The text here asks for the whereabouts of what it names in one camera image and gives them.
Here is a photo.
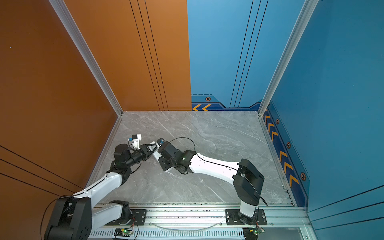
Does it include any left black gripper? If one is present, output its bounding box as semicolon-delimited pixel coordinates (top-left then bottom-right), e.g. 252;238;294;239
125;143;158;170

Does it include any white remote control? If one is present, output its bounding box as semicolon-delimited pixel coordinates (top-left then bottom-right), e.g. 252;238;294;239
151;142;162;162

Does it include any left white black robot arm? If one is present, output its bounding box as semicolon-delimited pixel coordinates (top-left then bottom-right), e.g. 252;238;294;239
40;142;158;240

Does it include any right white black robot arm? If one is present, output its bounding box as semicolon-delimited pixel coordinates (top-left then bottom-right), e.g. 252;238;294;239
154;138;267;226

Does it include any left small circuit board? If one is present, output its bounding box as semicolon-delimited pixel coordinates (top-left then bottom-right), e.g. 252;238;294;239
113;228;134;239

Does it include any small circuit board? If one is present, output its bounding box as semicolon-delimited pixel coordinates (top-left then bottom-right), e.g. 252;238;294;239
243;228;263;240
113;228;134;239

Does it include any right small circuit board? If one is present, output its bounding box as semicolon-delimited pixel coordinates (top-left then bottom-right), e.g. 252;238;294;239
243;228;263;240

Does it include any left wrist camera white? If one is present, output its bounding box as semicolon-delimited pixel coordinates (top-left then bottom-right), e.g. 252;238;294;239
128;134;142;150

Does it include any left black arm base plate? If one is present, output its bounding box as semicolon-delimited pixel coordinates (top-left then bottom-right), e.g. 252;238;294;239
106;209;147;227

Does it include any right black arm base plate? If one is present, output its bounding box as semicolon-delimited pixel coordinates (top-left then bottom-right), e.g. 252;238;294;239
225;208;268;226

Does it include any aluminium mounting rail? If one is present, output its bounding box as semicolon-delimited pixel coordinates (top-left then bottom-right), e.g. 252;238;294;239
59;202;313;229

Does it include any left aluminium corner post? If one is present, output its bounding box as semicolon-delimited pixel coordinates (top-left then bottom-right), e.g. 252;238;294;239
49;0;124;117

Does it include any aluminium corner post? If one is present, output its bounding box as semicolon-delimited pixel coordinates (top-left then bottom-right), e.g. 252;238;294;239
258;0;319;117
49;0;124;117

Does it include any right aluminium corner post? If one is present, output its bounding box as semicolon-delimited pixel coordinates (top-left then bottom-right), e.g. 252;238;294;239
258;0;319;117

